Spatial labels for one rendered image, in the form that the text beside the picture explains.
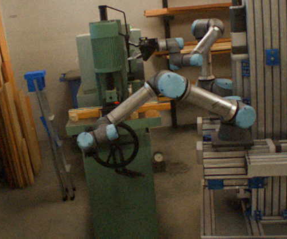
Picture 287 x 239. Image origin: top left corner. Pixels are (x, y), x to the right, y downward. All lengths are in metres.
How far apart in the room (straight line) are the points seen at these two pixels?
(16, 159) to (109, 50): 1.76
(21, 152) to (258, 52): 2.44
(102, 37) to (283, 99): 1.14
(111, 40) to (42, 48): 2.58
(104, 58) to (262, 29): 0.95
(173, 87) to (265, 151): 0.67
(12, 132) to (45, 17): 1.77
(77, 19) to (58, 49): 0.46
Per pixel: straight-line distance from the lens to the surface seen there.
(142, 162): 2.30
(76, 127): 2.24
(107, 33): 2.20
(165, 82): 1.64
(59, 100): 4.79
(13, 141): 3.54
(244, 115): 1.81
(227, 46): 4.35
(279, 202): 2.42
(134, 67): 2.48
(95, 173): 2.34
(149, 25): 4.67
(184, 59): 2.13
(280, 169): 1.96
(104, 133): 1.68
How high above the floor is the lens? 1.52
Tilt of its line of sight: 13 degrees down
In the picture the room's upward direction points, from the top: 6 degrees counter-clockwise
